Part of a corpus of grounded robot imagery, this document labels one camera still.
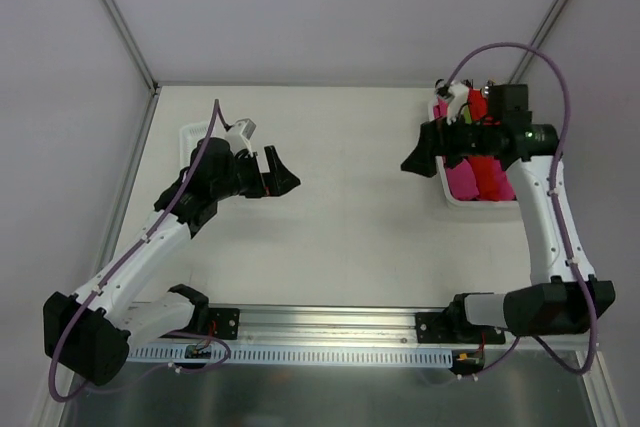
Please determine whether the red paper napkin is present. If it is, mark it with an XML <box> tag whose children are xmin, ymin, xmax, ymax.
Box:
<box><xmin>468</xmin><ymin>89</ymin><xmax>501</xmax><ymax>202</ymax></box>

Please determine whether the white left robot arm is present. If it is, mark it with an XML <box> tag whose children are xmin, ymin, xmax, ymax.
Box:
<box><xmin>43</xmin><ymin>137</ymin><xmax>301</xmax><ymax>386</ymax></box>

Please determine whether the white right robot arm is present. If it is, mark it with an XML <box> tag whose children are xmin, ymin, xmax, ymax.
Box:
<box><xmin>401</xmin><ymin>82</ymin><xmax>615</xmax><ymax>343</ymax></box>

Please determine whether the white basket of rolled napkins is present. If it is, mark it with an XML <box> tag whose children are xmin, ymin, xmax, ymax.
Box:
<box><xmin>441</xmin><ymin>80</ymin><xmax>517</xmax><ymax>209</ymax></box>

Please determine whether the white utensil tray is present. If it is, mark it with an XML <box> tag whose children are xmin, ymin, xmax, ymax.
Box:
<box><xmin>179</xmin><ymin>121</ymin><xmax>209</xmax><ymax>168</ymax></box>

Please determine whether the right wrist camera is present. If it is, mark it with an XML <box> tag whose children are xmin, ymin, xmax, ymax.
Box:
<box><xmin>435</xmin><ymin>79</ymin><xmax>470</xmax><ymax>125</ymax></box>

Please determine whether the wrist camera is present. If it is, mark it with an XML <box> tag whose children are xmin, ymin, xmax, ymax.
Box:
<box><xmin>435</xmin><ymin>79</ymin><xmax>470</xmax><ymax>125</ymax></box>
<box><xmin>224</xmin><ymin>118</ymin><xmax>256</xmax><ymax>155</ymax></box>

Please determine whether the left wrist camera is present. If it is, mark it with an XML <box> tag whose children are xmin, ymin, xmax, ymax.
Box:
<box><xmin>224</xmin><ymin>118</ymin><xmax>256</xmax><ymax>155</ymax></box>

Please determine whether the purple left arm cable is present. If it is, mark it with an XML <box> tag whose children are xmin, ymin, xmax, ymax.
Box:
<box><xmin>48</xmin><ymin>99</ymin><xmax>234</xmax><ymax>401</ymax></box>

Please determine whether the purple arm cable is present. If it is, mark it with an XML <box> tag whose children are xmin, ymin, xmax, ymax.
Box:
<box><xmin>48</xmin><ymin>99</ymin><xmax>234</xmax><ymax>401</ymax></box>
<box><xmin>424</xmin><ymin>41</ymin><xmax>600</xmax><ymax>387</ymax></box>

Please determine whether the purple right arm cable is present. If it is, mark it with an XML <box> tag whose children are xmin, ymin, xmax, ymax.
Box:
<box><xmin>424</xmin><ymin>41</ymin><xmax>600</xmax><ymax>387</ymax></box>

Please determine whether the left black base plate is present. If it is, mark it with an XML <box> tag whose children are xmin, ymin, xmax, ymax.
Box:
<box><xmin>199</xmin><ymin>305</ymin><xmax>241</xmax><ymax>340</ymax></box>

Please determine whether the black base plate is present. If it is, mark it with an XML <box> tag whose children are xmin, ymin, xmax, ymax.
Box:
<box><xmin>199</xmin><ymin>305</ymin><xmax>241</xmax><ymax>340</ymax></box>
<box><xmin>414</xmin><ymin>311</ymin><xmax>506</xmax><ymax>345</ymax></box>

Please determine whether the aluminium mounting rail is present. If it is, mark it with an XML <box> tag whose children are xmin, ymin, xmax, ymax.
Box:
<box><xmin>129</xmin><ymin>302</ymin><xmax>600</xmax><ymax>351</ymax></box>

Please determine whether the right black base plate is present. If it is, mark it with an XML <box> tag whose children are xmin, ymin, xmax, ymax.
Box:
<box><xmin>414</xmin><ymin>311</ymin><xmax>506</xmax><ymax>345</ymax></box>

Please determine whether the white slotted cable duct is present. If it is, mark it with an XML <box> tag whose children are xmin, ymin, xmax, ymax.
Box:
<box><xmin>128</xmin><ymin>342</ymin><xmax>454</xmax><ymax>369</ymax></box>

